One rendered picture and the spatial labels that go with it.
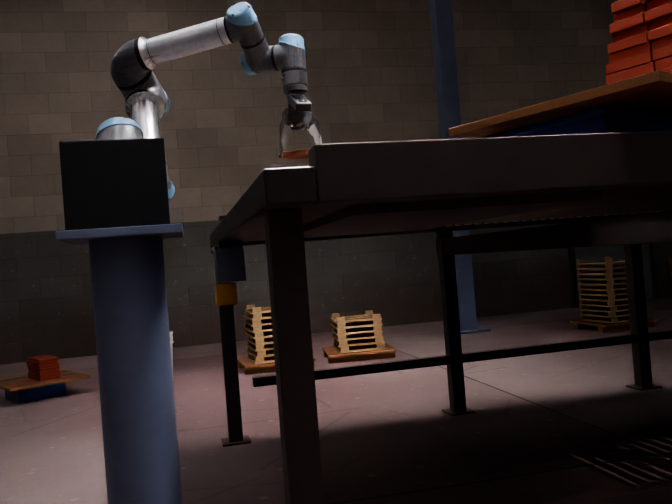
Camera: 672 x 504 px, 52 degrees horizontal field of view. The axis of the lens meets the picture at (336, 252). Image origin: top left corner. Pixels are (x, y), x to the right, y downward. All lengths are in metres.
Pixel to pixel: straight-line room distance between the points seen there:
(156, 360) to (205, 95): 5.82
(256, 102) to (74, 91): 1.79
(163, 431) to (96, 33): 6.17
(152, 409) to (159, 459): 0.12
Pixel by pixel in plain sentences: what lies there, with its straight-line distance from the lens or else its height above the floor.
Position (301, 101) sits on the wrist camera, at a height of 1.21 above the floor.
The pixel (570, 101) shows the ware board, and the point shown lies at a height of 1.03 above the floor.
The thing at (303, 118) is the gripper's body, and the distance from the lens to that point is 2.05.
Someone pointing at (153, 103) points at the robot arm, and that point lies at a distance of 2.18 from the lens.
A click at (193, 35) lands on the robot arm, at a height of 1.43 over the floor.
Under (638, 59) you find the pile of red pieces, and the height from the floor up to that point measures 1.15.
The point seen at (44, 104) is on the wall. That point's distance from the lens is 7.44.
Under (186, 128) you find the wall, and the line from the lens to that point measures 7.26.
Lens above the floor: 0.76
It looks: 1 degrees up
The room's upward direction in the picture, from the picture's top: 4 degrees counter-clockwise
